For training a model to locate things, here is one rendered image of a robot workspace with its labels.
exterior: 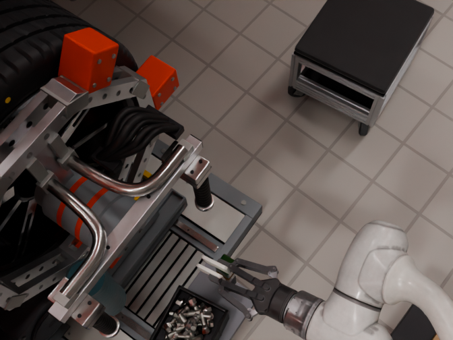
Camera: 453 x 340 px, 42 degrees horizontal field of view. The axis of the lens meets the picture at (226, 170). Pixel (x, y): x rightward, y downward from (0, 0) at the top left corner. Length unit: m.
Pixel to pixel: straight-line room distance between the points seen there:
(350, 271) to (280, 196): 1.00
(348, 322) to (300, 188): 1.05
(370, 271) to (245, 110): 1.26
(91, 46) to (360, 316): 0.71
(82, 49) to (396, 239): 0.68
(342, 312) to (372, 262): 0.11
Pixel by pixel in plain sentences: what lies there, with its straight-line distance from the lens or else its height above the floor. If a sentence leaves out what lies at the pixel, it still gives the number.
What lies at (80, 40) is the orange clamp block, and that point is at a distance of 1.09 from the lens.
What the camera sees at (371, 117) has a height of 0.15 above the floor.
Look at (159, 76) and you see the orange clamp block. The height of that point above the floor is 0.88.
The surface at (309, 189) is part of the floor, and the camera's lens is 2.17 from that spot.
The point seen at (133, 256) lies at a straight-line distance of 1.97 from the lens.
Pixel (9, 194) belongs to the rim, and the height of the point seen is 0.89.
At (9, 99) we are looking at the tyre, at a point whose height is 1.13.
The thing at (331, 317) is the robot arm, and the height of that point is 0.84.
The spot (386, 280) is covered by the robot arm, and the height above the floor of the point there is 0.91.
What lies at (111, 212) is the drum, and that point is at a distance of 1.19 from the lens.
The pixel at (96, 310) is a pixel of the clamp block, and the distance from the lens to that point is 1.12.
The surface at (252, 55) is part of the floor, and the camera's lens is 2.44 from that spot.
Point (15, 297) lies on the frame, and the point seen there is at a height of 0.77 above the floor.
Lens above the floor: 2.01
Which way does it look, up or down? 66 degrees down
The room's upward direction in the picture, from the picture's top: 6 degrees counter-clockwise
